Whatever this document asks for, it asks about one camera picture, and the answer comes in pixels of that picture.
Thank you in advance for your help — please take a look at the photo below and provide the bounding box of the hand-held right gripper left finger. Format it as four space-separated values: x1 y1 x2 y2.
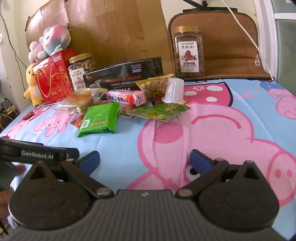
23 151 114 199

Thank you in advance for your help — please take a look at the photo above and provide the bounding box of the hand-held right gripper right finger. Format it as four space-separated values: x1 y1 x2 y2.
175 149 264 199

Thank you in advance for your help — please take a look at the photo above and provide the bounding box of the clear bag of brown biscuits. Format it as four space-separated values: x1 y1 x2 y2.
54 88 108 116

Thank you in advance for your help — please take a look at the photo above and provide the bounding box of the pink candy box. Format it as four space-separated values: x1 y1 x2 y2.
106 89 146 107

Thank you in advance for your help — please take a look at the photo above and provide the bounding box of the clear yellow-edged peanut bag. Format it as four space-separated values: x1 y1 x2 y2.
135 74 174 100

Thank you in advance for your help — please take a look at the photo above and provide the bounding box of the printed blanket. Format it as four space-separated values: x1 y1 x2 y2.
0 78 296 202

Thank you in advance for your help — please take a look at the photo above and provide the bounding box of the green snack packet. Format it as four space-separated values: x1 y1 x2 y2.
77 102 121 138

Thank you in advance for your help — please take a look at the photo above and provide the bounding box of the yellow-green snack packet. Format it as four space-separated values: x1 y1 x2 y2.
126 103 190 122

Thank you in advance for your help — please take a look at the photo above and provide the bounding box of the yellow plush duck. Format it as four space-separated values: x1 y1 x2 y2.
23 63 44 107

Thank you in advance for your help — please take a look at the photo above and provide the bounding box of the clear plastic cup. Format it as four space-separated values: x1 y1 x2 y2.
161 77 185 104

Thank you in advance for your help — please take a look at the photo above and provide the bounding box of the red gift bag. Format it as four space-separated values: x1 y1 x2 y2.
32 48 77 105

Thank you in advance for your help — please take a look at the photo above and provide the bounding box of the round gold lid nut jar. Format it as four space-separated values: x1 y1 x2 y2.
68 53 95 92

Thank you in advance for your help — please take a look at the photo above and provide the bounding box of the black printed carton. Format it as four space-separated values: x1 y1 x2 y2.
83 56 163 101

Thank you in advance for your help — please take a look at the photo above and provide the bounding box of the square gold lid nut jar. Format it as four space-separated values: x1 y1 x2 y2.
172 25 206 79

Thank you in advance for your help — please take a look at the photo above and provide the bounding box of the pink and blue plush toy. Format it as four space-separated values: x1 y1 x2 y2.
28 23 72 63

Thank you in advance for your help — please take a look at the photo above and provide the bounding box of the brown wooden chair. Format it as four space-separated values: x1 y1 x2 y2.
168 10 273 80

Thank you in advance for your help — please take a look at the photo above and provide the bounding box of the wooden board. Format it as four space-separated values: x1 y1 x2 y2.
25 0 176 77

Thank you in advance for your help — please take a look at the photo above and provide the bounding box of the black stand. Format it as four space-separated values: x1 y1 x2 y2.
182 0 210 13

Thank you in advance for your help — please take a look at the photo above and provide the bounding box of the white cable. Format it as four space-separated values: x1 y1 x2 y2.
221 0 273 80

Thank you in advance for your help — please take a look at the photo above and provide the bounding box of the white window frame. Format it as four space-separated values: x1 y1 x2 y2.
261 0 296 84

